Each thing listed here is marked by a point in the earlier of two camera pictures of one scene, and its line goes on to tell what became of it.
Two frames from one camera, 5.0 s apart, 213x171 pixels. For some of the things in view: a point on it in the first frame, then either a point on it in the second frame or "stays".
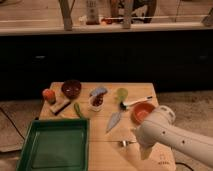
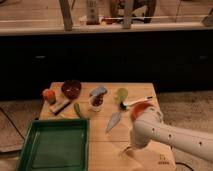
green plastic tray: [56, 145] stays
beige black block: [59, 105] stays
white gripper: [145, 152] to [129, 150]
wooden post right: [128, 7] stays
